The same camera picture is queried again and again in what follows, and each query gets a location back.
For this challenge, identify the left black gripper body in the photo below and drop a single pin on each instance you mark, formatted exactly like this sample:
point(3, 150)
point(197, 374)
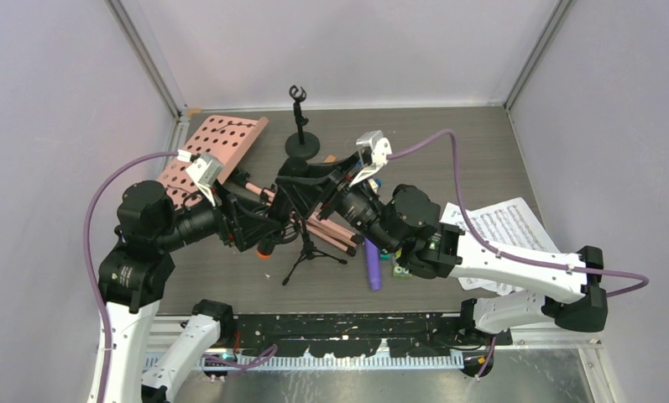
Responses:
point(224, 217)

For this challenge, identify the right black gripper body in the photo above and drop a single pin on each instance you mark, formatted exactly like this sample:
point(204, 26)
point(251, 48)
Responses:
point(342, 177)

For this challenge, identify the black round base mic stand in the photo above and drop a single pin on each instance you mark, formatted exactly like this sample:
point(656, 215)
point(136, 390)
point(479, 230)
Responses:
point(301, 144)

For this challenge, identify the black tripod mic stand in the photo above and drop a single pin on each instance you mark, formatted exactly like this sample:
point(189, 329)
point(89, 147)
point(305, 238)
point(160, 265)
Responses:
point(309, 250)

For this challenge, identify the pink music stand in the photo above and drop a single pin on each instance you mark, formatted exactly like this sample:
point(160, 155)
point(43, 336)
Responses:
point(229, 139)

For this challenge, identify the purple microphone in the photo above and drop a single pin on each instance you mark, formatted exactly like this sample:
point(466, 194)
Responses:
point(373, 265)

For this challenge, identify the sheet music page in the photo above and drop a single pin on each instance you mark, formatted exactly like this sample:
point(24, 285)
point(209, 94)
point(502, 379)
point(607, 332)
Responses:
point(512, 222)
point(499, 288)

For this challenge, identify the orange black microphone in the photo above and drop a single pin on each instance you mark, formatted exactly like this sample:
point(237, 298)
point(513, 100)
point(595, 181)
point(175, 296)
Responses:
point(279, 211)

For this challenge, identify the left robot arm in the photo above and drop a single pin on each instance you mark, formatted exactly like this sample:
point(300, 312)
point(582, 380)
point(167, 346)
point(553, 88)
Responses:
point(130, 284)

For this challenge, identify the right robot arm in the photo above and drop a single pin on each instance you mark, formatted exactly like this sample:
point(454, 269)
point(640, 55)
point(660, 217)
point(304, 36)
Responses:
point(563, 289)

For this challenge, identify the green monster face block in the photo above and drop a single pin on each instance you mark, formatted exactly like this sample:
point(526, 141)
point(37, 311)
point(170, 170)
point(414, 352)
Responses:
point(399, 272)

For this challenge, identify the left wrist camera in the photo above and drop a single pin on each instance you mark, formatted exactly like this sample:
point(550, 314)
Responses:
point(204, 171)

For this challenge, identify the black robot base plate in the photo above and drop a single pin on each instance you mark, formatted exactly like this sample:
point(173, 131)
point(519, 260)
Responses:
point(349, 335)

